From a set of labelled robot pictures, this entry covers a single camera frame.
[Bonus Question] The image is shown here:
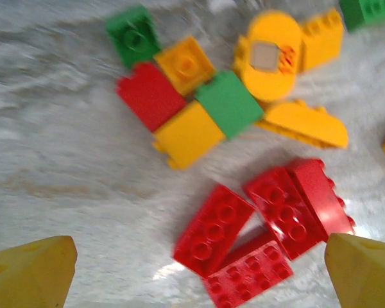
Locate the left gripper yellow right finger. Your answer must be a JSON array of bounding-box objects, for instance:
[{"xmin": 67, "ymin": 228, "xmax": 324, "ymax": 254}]
[{"xmin": 324, "ymin": 233, "xmax": 385, "ymax": 308}]

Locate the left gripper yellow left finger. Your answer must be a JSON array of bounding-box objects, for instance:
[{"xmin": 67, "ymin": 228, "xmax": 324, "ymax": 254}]
[{"xmin": 0, "ymin": 235, "xmax": 78, "ymax": 308}]

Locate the red large-stud lego brick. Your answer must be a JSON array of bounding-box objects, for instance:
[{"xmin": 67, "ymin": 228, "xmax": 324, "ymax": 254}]
[
  {"xmin": 173, "ymin": 184, "xmax": 256, "ymax": 278},
  {"xmin": 243, "ymin": 166, "xmax": 329, "ymax": 261}
]

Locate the red small-stud lego plate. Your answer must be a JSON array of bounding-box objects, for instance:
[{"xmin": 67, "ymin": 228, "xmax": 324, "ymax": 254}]
[{"xmin": 203, "ymin": 230, "xmax": 295, "ymax": 308}]

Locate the yellow curved lego brick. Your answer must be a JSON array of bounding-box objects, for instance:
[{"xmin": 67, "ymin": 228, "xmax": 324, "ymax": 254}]
[{"xmin": 254, "ymin": 99, "xmax": 350, "ymax": 150}]

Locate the yellow square lego brick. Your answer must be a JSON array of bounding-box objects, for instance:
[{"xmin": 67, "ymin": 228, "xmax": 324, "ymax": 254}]
[{"xmin": 151, "ymin": 100, "xmax": 227, "ymax": 171}]

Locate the yellow round lego with sticker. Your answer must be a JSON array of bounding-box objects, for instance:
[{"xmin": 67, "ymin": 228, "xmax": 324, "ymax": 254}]
[{"xmin": 233, "ymin": 9, "xmax": 304, "ymax": 103}]

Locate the yellow long lego brick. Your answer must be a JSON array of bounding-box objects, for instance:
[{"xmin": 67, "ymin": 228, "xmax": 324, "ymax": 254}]
[{"xmin": 299, "ymin": 8, "xmax": 345, "ymax": 73}]

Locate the green square lego brick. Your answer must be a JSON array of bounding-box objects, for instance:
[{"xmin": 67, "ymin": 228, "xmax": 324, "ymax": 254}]
[{"xmin": 194, "ymin": 70, "xmax": 265, "ymax": 141}]

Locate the small green square lego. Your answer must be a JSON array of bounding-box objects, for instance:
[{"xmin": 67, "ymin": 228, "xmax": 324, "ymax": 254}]
[{"xmin": 105, "ymin": 5, "xmax": 162, "ymax": 70}]

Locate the small yellow square lego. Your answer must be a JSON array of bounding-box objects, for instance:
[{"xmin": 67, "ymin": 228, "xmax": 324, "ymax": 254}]
[{"xmin": 153, "ymin": 35, "xmax": 216, "ymax": 97}]

